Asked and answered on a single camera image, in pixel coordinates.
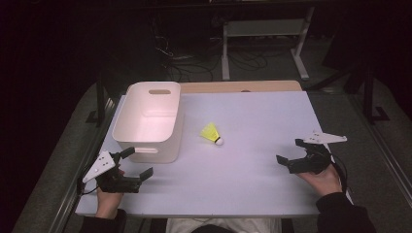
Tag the yellow shuttlecock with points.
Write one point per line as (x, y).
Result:
(210, 132)

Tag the white metal stand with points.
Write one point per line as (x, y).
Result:
(262, 28)

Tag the person's right hand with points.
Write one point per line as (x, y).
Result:
(325, 183)

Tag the white plastic bin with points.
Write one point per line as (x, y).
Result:
(145, 116)

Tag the black metal stand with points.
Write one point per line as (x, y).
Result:
(367, 97)
(101, 103)

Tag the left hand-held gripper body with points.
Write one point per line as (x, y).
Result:
(113, 184)

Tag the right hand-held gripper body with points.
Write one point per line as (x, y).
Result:
(311, 163)

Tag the white board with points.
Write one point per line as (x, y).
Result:
(246, 181)

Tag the person's left hand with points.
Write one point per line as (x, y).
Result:
(108, 204)

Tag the wooden table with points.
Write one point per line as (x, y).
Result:
(226, 86)

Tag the aluminium rail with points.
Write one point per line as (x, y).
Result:
(388, 155)
(73, 194)

